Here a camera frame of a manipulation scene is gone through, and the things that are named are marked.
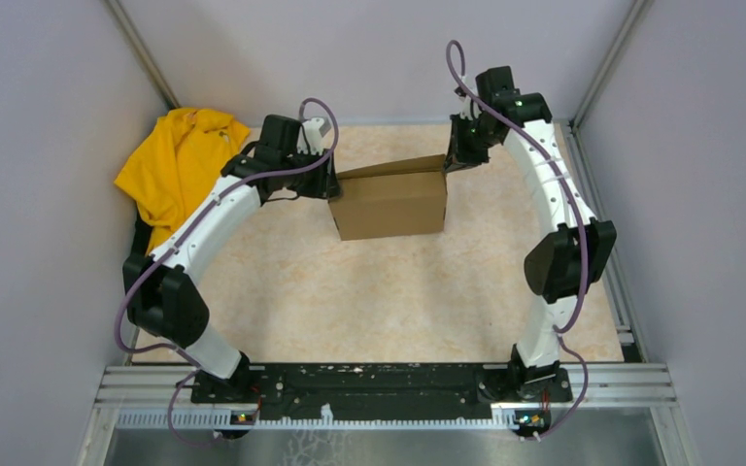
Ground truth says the brown cardboard box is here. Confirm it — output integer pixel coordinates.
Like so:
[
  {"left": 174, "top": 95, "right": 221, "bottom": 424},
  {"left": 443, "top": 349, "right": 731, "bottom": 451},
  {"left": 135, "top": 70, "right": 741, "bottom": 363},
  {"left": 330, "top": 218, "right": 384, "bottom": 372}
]
[{"left": 328, "top": 154, "right": 448, "bottom": 241}]

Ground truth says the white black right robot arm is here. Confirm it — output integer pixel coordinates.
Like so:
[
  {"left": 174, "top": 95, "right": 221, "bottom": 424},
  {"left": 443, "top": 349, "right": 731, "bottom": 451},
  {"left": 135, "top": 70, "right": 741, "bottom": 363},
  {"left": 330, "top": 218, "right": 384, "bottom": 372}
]
[{"left": 443, "top": 66, "right": 617, "bottom": 400}]

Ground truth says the yellow jacket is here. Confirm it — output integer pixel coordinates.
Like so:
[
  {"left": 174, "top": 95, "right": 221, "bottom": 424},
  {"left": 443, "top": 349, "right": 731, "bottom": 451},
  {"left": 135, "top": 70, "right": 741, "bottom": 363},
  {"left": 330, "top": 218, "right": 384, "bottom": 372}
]
[{"left": 114, "top": 108, "right": 251, "bottom": 252}]

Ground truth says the aluminium front frame rail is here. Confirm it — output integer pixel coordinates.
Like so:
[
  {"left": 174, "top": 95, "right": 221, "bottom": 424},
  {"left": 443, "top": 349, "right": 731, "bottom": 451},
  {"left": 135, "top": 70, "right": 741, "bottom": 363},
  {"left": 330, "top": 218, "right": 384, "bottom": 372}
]
[{"left": 95, "top": 363, "right": 677, "bottom": 434}]

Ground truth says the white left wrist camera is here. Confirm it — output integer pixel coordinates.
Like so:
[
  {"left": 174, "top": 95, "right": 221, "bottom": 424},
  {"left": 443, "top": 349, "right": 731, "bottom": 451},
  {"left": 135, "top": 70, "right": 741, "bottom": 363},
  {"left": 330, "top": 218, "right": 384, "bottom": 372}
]
[{"left": 297, "top": 117, "right": 331, "bottom": 156}]

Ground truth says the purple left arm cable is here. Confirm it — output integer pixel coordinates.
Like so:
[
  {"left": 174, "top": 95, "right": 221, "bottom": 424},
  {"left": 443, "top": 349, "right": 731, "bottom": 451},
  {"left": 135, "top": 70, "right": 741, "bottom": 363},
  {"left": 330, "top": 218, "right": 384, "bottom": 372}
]
[{"left": 113, "top": 97, "right": 341, "bottom": 449}]

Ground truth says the aluminium corner post left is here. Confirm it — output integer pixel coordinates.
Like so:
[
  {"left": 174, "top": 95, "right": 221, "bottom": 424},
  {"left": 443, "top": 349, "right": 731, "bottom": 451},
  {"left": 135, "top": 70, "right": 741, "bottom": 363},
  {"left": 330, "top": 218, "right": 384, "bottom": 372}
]
[{"left": 102, "top": 0, "right": 181, "bottom": 110}]

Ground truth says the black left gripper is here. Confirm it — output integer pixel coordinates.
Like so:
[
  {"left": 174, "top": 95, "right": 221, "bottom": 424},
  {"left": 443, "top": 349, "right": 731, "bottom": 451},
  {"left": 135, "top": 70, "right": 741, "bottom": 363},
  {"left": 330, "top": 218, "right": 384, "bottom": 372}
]
[{"left": 283, "top": 146, "right": 345, "bottom": 200}]

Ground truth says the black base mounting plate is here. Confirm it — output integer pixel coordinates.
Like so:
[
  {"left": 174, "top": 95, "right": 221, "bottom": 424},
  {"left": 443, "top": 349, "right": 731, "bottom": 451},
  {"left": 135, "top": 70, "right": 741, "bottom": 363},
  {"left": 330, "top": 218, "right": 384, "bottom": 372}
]
[{"left": 190, "top": 363, "right": 573, "bottom": 421}]

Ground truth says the black cloth under jacket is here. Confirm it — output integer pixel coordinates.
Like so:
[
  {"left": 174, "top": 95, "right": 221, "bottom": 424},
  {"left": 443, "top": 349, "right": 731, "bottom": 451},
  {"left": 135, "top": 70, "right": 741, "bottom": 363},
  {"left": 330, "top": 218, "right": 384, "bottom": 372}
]
[{"left": 130, "top": 214, "right": 152, "bottom": 255}]

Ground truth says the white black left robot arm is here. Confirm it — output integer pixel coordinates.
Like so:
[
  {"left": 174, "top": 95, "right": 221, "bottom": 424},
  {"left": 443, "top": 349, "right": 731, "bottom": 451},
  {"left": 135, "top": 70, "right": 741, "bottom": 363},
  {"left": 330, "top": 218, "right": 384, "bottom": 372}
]
[{"left": 122, "top": 115, "right": 341, "bottom": 402}]

